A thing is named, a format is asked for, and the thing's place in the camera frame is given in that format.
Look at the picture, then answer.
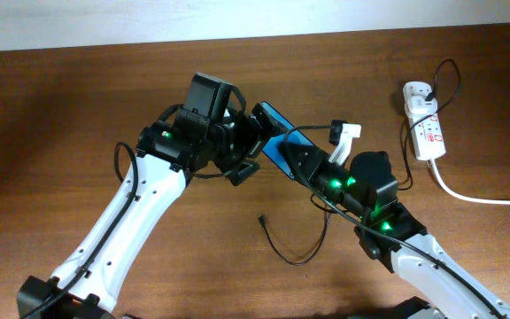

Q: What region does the blue Galaxy S25+ smartphone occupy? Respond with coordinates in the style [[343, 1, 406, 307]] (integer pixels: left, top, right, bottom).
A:
[[260, 101, 313, 180]]

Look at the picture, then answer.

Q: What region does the black USB charging cable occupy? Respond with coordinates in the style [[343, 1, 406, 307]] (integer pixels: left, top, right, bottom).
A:
[[257, 58, 462, 267]]

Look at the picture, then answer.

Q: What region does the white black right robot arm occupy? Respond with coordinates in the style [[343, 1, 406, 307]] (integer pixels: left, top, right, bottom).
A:
[[278, 142, 510, 319]]

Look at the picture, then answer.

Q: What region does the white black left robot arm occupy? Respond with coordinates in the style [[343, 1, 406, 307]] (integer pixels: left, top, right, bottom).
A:
[[17, 73, 286, 318]]

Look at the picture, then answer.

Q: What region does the white USB charger plug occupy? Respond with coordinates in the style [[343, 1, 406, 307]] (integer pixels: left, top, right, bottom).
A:
[[405, 96, 438, 118]]

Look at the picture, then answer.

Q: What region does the white power strip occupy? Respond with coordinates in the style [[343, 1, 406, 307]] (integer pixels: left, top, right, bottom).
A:
[[403, 82, 446, 161]]

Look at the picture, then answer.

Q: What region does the white power strip cord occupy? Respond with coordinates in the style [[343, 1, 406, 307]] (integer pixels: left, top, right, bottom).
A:
[[427, 158, 510, 208]]

